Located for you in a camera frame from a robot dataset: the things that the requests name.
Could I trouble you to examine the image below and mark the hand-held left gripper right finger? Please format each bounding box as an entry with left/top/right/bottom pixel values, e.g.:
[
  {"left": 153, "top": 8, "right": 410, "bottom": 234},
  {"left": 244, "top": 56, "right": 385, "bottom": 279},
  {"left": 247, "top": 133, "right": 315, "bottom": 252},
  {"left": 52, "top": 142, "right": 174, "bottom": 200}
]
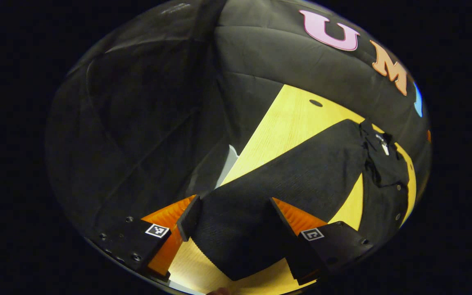
[{"left": 269, "top": 197, "right": 374, "bottom": 286}]

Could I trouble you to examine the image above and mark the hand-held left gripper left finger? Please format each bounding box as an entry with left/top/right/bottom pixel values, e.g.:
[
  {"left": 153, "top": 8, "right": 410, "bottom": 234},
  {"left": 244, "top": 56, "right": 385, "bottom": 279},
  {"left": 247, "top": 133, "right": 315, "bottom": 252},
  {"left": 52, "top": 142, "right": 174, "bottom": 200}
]
[{"left": 91, "top": 195, "right": 203, "bottom": 281}]

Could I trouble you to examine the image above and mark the black shirt with white label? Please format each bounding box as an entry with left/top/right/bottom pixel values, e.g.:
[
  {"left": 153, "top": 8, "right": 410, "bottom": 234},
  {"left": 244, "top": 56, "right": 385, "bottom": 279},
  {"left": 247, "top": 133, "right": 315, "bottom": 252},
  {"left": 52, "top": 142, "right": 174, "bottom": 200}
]
[{"left": 187, "top": 119, "right": 409, "bottom": 281}]

